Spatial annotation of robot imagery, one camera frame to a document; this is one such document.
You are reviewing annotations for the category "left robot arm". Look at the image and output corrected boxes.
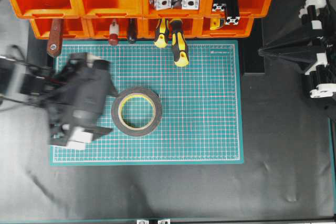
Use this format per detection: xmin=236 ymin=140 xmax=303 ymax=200
xmin=1 ymin=52 xmax=118 ymax=150

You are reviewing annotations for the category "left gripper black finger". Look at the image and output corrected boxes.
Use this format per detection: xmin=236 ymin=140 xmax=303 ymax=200
xmin=104 ymin=77 xmax=119 ymax=97

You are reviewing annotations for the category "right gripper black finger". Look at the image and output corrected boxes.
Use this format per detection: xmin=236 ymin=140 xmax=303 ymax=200
xmin=258 ymin=22 xmax=326 ymax=74

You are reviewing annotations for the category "silver corner bracket lower right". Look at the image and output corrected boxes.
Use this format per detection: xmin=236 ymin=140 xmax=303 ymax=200
xmin=182 ymin=0 xmax=200 ymax=10

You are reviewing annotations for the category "foam tape roll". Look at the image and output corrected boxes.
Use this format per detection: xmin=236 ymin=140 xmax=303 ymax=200
xmin=111 ymin=86 xmax=163 ymax=137

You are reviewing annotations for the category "yellow black screwdriver short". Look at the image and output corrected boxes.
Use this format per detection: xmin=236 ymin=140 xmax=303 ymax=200
xmin=154 ymin=18 xmax=169 ymax=48

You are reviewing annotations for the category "yellow black tool in bin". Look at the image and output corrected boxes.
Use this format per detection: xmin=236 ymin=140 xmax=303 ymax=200
xmin=209 ymin=18 xmax=222 ymax=30

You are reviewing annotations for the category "dark brown tool handle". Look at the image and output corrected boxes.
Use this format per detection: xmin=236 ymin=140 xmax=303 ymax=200
xmin=127 ymin=18 xmax=137 ymax=44

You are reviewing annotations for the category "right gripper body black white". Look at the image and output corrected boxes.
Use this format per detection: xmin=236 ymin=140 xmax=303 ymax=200
xmin=299 ymin=0 xmax=335 ymax=99

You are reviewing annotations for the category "silver bracket bottom edge left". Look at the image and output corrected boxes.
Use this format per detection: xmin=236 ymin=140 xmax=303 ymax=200
xmin=136 ymin=219 xmax=149 ymax=224

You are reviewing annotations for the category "yellow black screwdriver long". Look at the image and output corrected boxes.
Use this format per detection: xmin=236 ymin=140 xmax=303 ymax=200
xmin=170 ymin=18 xmax=189 ymax=67

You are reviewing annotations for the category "silver corner bracket lower left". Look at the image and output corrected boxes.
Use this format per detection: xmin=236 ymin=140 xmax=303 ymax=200
xmin=154 ymin=0 xmax=172 ymax=10

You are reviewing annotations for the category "silver bracket edge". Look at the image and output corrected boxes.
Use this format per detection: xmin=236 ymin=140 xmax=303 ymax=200
xmin=136 ymin=219 xmax=149 ymax=224
xmin=157 ymin=219 xmax=171 ymax=224

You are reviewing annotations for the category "orange bin bottom right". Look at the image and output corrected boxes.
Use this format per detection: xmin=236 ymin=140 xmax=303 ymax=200
xmin=198 ymin=17 xmax=254 ymax=38

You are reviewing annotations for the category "green cutting mat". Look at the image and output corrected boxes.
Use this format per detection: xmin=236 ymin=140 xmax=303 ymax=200
xmin=50 ymin=40 xmax=244 ymax=166

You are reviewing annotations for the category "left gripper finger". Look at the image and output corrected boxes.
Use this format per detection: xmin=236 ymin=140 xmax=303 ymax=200
xmin=89 ymin=126 xmax=113 ymax=141

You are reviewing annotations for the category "orange bin top left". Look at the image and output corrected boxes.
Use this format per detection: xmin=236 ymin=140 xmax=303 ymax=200
xmin=9 ymin=0 xmax=79 ymax=19

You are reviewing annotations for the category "brown wooden tool handle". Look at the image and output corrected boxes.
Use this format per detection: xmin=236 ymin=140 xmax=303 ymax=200
xmin=47 ymin=19 xmax=64 ymax=58

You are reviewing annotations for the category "silver bracket bottom edge right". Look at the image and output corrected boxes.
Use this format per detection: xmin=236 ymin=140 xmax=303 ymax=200
xmin=157 ymin=219 xmax=171 ymax=224

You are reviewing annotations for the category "red white tool handle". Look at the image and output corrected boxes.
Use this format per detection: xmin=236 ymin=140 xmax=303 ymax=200
xmin=108 ymin=18 xmax=119 ymax=46

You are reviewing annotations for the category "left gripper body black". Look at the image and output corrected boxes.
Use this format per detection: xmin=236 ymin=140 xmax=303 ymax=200
xmin=46 ymin=52 xmax=111 ymax=150

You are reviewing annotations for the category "orange bin bottom left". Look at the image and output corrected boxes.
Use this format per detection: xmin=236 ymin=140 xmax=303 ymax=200
xmin=29 ymin=18 xmax=90 ymax=39

